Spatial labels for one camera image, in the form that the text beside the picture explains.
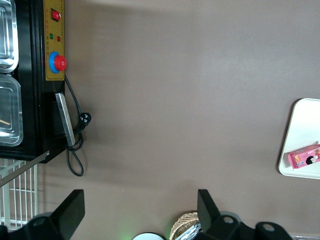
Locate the aluminium foil container stack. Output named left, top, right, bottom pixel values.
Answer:
left=174, top=221, right=203, bottom=240

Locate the pink snack packet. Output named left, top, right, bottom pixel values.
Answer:
left=287, top=143, right=320, bottom=171

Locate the white wire rack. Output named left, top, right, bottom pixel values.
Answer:
left=0, top=158, right=39, bottom=231

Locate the silver metal sealer bar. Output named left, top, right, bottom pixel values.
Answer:
left=54, top=92, right=76, bottom=148

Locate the wicker basket with foil containers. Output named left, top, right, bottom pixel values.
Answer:
left=169, top=211, right=201, bottom=240

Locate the black tray sealing machine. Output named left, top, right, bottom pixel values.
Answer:
left=0, top=0, right=68, bottom=165

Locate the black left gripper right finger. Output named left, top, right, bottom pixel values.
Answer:
left=197, top=188, right=255, bottom=240

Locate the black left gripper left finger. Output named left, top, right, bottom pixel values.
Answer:
left=23, top=189, right=86, bottom=240

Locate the beige plastic tray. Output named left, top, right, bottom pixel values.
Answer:
left=277, top=97, right=320, bottom=181

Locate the steel food container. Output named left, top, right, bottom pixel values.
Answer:
left=0, top=0, right=20, bottom=74
left=0, top=74, right=24, bottom=148

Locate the black power cable with plug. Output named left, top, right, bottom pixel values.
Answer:
left=64, top=74, right=93, bottom=177

